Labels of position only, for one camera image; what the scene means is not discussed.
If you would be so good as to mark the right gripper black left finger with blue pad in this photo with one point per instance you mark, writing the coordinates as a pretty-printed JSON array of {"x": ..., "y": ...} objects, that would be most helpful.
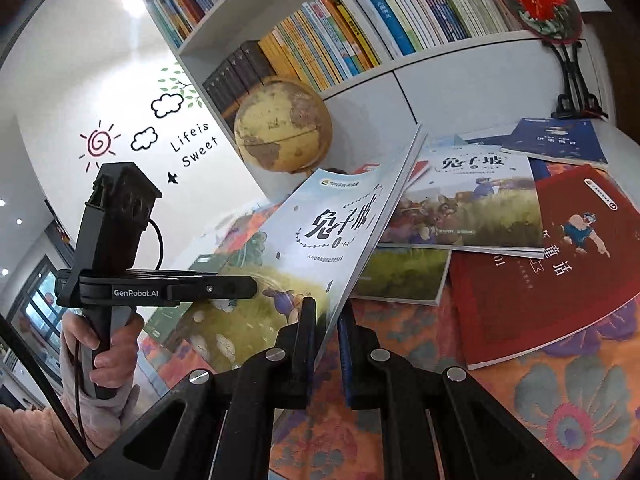
[{"x": 218, "y": 426}]

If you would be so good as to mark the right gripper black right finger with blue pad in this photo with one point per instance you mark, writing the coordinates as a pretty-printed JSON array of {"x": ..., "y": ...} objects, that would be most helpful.
[{"x": 436, "y": 425}]

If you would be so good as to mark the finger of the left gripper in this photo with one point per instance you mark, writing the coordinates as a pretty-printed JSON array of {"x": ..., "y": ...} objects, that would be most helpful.
[
  {"x": 218, "y": 287},
  {"x": 164, "y": 273}
]

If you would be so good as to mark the white rabbit slope book 1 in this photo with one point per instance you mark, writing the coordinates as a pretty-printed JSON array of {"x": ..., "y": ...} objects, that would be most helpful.
[{"x": 315, "y": 244}]

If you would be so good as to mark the red fairy tale book 01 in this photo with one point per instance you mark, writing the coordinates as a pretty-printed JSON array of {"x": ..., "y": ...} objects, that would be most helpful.
[{"x": 588, "y": 269}]

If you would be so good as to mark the floral orange tablecloth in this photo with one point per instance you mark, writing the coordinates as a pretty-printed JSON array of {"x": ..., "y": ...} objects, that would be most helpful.
[{"x": 579, "y": 396}]

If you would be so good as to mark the rabbit slope book underneath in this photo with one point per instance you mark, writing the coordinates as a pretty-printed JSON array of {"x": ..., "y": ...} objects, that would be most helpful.
[{"x": 404, "y": 275}]

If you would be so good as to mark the antique yellow globe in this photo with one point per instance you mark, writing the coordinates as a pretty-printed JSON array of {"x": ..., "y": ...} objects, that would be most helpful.
[{"x": 283, "y": 126}]

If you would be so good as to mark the red orange cover book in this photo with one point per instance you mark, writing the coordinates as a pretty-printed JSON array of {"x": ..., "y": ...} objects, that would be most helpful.
[{"x": 403, "y": 169}]

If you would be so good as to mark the black book set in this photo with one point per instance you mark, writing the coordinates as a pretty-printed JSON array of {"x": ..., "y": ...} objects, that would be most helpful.
[{"x": 245, "y": 70}]

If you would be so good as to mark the rabbit slope book behind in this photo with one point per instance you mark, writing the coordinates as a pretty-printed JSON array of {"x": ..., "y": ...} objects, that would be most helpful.
[{"x": 470, "y": 198}]

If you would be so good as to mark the orange yellow book row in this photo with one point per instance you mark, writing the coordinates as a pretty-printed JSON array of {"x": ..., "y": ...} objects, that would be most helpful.
[{"x": 320, "y": 44}]

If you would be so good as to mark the white bookshelf cabinet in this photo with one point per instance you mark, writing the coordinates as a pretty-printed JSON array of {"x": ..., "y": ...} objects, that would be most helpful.
[{"x": 483, "y": 84}]

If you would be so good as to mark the dark blue book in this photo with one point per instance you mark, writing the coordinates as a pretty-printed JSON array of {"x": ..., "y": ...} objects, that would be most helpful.
[{"x": 571, "y": 141}]

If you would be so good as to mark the blue white book row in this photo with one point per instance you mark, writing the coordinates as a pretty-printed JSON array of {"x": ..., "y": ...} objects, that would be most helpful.
[{"x": 409, "y": 26}]

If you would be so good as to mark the embroidered fan on stand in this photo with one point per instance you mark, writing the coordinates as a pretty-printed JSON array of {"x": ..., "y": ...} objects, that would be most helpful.
[{"x": 558, "y": 24}]

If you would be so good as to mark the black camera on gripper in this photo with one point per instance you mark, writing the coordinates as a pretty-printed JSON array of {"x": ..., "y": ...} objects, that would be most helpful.
[{"x": 116, "y": 214}]

